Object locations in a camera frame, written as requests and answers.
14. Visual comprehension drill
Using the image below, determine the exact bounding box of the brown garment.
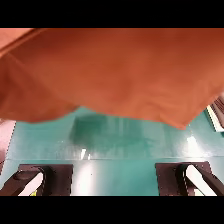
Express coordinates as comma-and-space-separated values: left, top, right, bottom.
213, 94, 224, 118

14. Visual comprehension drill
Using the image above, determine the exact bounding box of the beige garment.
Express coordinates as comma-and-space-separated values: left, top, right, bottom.
205, 104, 224, 133

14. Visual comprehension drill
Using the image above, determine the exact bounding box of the orange T-shirt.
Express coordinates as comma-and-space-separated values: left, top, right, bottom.
0, 28, 224, 131

